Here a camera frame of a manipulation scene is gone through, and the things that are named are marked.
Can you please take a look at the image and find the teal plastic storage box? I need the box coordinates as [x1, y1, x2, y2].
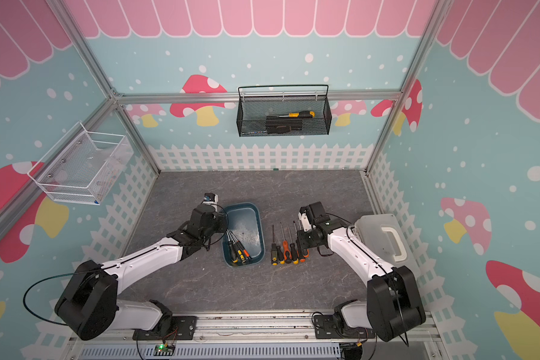
[222, 202, 266, 268]

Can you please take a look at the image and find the black red screwdriver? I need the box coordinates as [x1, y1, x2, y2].
[280, 223, 293, 264]

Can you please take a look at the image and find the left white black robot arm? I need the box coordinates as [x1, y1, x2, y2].
[54, 193, 229, 341]

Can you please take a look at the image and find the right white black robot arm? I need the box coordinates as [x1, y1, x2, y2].
[297, 202, 426, 344]

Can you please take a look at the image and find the yellow black screwdriver in basket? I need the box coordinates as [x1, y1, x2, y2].
[266, 110, 316, 119]

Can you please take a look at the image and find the black tool in basket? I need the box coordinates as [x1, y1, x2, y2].
[265, 118, 303, 134]

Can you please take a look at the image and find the green lit circuit board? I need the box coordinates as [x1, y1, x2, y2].
[153, 343, 176, 357]

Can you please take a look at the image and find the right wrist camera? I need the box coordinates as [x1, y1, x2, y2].
[298, 207, 311, 233]

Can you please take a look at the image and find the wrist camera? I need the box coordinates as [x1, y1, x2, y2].
[298, 207, 311, 233]
[202, 193, 218, 204]

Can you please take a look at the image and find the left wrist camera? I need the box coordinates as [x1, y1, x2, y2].
[202, 193, 218, 204]

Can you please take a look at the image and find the white plastic toolbox with handle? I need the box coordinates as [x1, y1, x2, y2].
[354, 214, 421, 280]

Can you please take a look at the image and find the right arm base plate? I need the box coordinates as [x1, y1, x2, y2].
[310, 312, 375, 341]

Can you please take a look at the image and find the black wire mesh basket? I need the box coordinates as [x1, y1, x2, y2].
[236, 84, 332, 137]

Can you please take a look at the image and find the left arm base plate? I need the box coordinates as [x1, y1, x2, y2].
[132, 316, 198, 341]

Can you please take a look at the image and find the white wire mesh basket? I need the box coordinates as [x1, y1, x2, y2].
[27, 122, 134, 205]

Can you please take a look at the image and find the grey slotted cable duct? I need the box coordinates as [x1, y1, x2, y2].
[77, 343, 342, 359]

